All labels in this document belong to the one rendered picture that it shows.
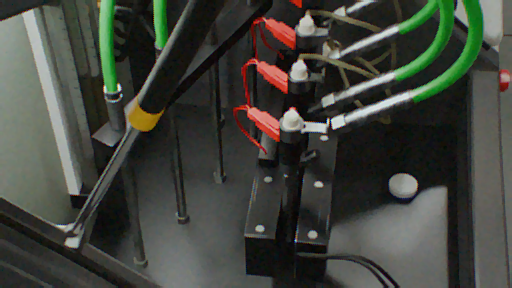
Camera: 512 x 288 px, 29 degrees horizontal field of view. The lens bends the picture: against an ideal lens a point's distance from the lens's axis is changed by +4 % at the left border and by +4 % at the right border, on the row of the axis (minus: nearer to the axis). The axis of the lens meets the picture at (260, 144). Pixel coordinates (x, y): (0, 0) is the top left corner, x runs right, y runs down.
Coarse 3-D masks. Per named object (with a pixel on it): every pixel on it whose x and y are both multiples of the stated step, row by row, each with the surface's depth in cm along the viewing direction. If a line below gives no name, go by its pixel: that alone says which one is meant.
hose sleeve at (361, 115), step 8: (392, 96) 103; (400, 96) 102; (408, 96) 101; (376, 104) 103; (384, 104) 103; (392, 104) 102; (400, 104) 102; (408, 104) 102; (352, 112) 105; (360, 112) 104; (368, 112) 104; (376, 112) 103; (384, 112) 103; (392, 112) 103; (352, 120) 105; (360, 120) 104; (368, 120) 104
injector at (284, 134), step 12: (300, 120) 108; (288, 132) 107; (300, 132) 107; (288, 144) 108; (300, 144) 109; (288, 156) 109; (300, 156) 110; (312, 156) 110; (288, 168) 111; (288, 180) 113; (288, 192) 115; (288, 204) 117; (288, 216) 118; (288, 228) 120; (288, 240) 122
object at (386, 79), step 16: (160, 0) 107; (448, 0) 102; (160, 16) 108; (448, 16) 103; (160, 32) 110; (448, 32) 105; (160, 48) 112; (432, 48) 107; (416, 64) 109; (368, 80) 112; (384, 80) 111; (400, 80) 111; (336, 96) 114; (352, 96) 113
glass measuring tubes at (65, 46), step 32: (64, 0) 106; (96, 0) 116; (32, 32) 104; (64, 32) 105; (96, 32) 118; (64, 64) 108; (96, 64) 118; (64, 96) 112; (96, 96) 121; (64, 128) 115; (96, 128) 121; (64, 160) 118; (96, 160) 125
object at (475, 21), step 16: (112, 0) 97; (464, 0) 91; (112, 16) 99; (480, 16) 93; (112, 32) 101; (480, 32) 94; (112, 48) 102; (464, 48) 96; (480, 48) 96; (112, 64) 104; (464, 64) 97; (112, 80) 105; (448, 80) 99; (112, 96) 107; (416, 96) 101
